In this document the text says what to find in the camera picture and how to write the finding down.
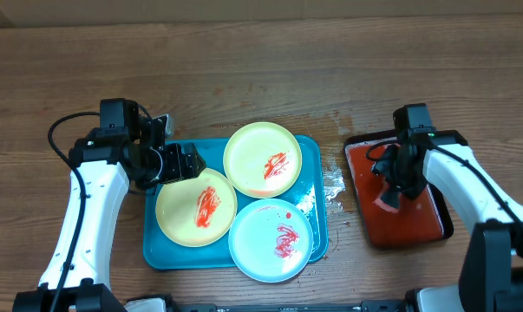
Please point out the pink and black sponge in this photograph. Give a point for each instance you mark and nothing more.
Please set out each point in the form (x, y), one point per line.
(388, 197)

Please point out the yellow plate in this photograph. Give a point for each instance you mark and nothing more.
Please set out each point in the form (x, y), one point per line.
(197, 212)

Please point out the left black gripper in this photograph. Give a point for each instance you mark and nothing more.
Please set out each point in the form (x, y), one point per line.
(176, 172)

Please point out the light blue plate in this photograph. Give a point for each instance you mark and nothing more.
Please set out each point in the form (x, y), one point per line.
(271, 240)

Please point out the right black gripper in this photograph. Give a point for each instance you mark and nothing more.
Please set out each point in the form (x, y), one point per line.
(414, 190)

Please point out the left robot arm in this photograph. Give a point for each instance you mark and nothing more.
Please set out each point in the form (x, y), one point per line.
(127, 148)

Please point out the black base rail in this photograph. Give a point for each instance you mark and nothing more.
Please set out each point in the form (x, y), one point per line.
(166, 303)

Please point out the yellow-green plate top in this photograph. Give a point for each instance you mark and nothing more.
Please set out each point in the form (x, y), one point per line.
(262, 160)

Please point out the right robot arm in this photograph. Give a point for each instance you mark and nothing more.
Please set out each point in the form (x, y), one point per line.
(492, 274)

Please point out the black tray with red liquid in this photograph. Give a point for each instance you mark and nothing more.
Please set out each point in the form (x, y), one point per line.
(416, 221)

